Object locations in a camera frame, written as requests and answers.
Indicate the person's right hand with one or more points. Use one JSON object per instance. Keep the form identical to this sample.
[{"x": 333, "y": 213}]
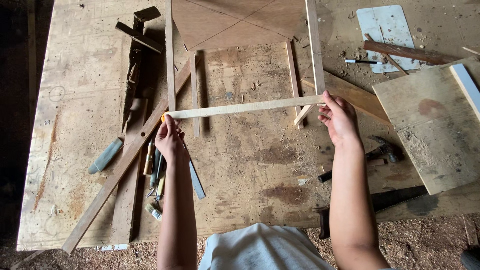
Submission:
[{"x": 342, "y": 122}]

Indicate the person's left hand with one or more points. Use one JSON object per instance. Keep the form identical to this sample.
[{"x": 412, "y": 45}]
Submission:
[{"x": 169, "y": 142}]

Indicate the person's left fingers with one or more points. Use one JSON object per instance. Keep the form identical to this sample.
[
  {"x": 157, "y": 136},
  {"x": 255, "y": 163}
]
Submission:
[{"x": 170, "y": 123}]

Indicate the orange tape measure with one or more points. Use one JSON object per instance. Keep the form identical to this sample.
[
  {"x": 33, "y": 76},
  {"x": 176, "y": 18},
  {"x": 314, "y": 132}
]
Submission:
[{"x": 163, "y": 117}]

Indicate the pale thin wooden strip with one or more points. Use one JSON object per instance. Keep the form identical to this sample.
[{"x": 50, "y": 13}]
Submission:
[{"x": 243, "y": 108}]

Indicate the short narrow wooden slat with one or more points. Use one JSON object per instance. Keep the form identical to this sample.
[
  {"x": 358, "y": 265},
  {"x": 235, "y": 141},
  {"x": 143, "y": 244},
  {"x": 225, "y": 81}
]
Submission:
[{"x": 194, "y": 93}]

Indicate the long diagonal wooden batten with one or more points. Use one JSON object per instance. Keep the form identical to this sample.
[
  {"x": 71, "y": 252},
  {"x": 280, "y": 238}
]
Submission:
[{"x": 123, "y": 161}]

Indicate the metal ruler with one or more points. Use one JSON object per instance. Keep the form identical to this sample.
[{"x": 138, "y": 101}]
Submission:
[{"x": 195, "y": 180}]

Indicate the dark weathered wooden piece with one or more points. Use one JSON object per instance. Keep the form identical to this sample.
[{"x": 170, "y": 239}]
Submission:
[{"x": 133, "y": 71}]

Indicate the long narrow wooden slat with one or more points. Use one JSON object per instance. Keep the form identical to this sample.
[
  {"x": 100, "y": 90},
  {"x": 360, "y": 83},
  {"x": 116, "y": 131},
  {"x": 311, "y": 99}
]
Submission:
[{"x": 170, "y": 56}]

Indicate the grey-green sharpening stone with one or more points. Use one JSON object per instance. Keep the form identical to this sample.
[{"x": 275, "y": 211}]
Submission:
[{"x": 105, "y": 156}]

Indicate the wide brown wooden plank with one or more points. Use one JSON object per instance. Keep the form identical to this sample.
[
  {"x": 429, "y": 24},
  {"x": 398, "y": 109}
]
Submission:
[{"x": 129, "y": 195}]

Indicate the small paint brush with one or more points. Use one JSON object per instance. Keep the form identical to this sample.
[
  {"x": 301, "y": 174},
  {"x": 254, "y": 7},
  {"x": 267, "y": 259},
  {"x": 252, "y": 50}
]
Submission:
[{"x": 153, "y": 212}]

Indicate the dark wooden cross bar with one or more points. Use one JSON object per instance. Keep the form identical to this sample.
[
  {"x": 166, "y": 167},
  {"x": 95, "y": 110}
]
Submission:
[{"x": 138, "y": 36}]

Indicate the brown plywood panel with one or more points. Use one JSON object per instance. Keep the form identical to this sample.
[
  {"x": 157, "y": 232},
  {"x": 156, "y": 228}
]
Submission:
[{"x": 236, "y": 22}]

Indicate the reddish narrow wooden slat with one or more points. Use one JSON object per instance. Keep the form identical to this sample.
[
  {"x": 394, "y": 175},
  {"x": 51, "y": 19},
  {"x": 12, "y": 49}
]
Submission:
[{"x": 293, "y": 75}]

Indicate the person's grey shirt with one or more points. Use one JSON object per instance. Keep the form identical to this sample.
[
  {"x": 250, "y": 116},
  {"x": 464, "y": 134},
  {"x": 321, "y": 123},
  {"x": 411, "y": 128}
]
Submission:
[{"x": 258, "y": 249}]

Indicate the pale wide wooden slat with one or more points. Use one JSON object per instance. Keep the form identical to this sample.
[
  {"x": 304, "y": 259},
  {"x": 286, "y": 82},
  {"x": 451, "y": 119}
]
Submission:
[{"x": 315, "y": 48}]

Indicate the light brown wooden plank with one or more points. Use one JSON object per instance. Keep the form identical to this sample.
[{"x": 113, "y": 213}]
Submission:
[{"x": 356, "y": 95}]

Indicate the black and white pen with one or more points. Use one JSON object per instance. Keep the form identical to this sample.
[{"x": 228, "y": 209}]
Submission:
[{"x": 363, "y": 61}]

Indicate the small wooden offcut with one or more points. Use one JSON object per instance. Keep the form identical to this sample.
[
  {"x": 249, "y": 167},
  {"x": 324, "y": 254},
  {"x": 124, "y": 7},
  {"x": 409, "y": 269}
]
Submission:
[{"x": 376, "y": 162}]

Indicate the claw hammer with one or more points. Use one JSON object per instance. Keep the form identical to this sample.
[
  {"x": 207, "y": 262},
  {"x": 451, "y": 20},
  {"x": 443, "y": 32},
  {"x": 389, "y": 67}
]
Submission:
[{"x": 382, "y": 150}]

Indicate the thin brown wooden stick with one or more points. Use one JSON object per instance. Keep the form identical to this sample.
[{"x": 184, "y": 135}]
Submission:
[{"x": 390, "y": 58}]

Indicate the hand saw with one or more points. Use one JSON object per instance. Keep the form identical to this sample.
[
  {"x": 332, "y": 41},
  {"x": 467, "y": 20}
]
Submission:
[{"x": 393, "y": 198}]

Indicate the white plastic sheet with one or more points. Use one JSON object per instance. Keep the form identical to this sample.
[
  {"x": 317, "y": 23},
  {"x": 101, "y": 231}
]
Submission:
[{"x": 388, "y": 30}]

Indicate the dark reddish wooden stick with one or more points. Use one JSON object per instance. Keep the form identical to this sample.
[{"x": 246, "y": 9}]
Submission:
[{"x": 408, "y": 52}]

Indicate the large worn plywood board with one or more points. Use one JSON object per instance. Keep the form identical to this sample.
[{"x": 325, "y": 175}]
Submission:
[{"x": 438, "y": 131}]

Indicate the white painted wooden strip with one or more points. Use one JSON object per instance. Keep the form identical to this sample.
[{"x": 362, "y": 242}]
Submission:
[{"x": 467, "y": 88}]

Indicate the thin pale wooden sliver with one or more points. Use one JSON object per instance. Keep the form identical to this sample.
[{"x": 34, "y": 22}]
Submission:
[{"x": 471, "y": 50}]

